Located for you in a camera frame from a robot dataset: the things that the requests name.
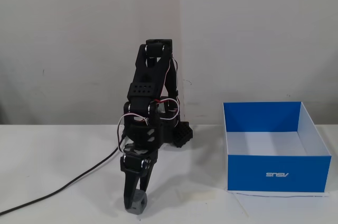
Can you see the blue and white cardboard box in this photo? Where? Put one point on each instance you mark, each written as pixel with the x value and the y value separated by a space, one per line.
pixel 277 173

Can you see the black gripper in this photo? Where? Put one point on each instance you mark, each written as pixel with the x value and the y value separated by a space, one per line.
pixel 134 164

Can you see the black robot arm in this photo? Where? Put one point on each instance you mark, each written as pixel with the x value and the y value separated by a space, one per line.
pixel 148 81

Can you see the black table clamp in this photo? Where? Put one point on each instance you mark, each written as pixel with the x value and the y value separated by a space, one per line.
pixel 182 135

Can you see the gray block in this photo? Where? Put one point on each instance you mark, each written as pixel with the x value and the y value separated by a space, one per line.
pixel 140 204

